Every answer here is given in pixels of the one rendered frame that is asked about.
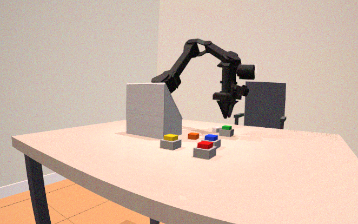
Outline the blue button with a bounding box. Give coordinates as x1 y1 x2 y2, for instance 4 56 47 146
201 134 221 148

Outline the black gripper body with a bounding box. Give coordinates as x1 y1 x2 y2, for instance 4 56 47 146
213 78 242 101

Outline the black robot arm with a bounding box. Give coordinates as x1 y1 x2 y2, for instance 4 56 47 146
151 38 255 96

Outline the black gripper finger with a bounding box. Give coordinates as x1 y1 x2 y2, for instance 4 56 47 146
216 100 232 119
227 101 239 118

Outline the red button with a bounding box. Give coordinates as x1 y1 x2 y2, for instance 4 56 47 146
193 141 216 160

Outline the orange block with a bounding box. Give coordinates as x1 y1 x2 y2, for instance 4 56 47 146
188 133 200 140

